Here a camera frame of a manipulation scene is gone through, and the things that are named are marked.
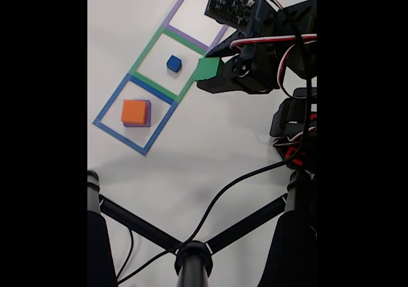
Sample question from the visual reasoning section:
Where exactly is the thick black camera cable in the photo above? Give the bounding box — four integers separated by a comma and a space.
117, 8, 317, 284

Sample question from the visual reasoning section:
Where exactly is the red white servo wire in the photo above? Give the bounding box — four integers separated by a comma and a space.
229, 0, 317, 98
272, 116, 317, 149

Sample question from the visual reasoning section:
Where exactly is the large purple cube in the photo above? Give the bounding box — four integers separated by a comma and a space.
122, 100, 152, 128

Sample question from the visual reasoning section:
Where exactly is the red table clamp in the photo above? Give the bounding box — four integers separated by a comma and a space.
285, 146, 307, 167

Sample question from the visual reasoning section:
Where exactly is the purple square frame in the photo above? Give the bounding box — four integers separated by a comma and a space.
163, 0, 230, 52

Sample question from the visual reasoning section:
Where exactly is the green square frame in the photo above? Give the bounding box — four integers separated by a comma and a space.
129, 25, 211, 105

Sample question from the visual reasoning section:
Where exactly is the black tripod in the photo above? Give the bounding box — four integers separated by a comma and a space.
87, 169, 317, 287

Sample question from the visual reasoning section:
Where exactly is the green cube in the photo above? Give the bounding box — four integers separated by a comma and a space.
193, 56, 221, 82

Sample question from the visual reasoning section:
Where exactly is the orange cube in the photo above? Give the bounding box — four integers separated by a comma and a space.
120, 99, 150, 124

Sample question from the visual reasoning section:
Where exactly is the thin black cable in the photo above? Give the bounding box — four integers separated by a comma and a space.
116, 229, 135, 278

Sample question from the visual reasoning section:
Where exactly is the blue square frame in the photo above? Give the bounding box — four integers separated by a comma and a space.
92, 73, 179, 156

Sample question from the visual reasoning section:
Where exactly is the small blue cube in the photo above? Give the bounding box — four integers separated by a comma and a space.
166, 55, 182, 73

